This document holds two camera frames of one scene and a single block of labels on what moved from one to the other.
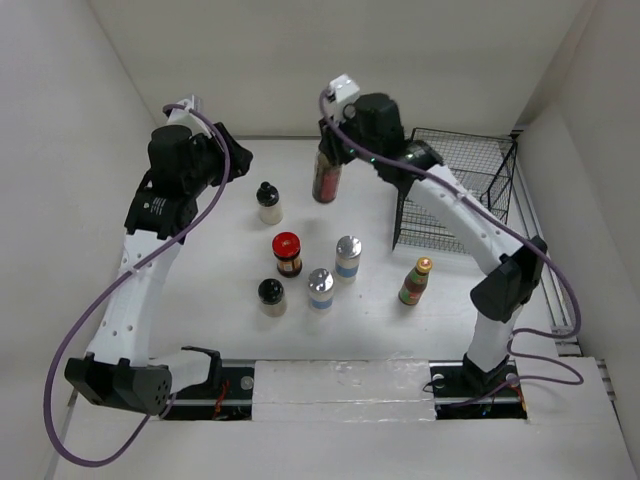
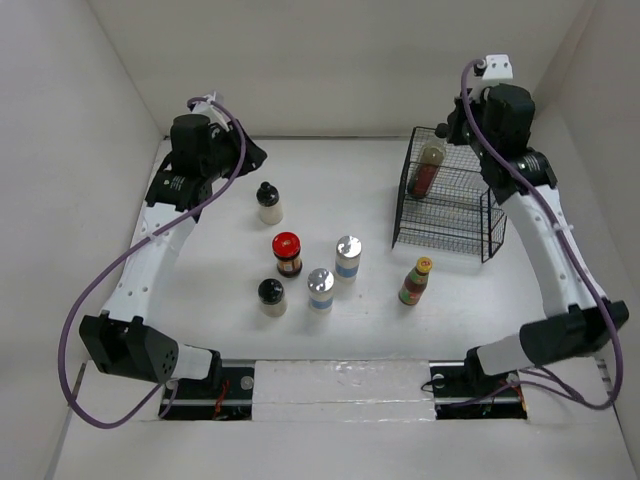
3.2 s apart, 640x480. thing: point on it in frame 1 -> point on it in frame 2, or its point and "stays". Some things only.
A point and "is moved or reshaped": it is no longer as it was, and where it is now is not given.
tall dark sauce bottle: [326, 179] is moved or reshaped
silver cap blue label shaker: [348, 252] stays
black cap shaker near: [270, 292] stays
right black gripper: [331, 143] -> [454, 119]
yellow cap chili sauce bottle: [416, 282] stays
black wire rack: [482, 164] stays
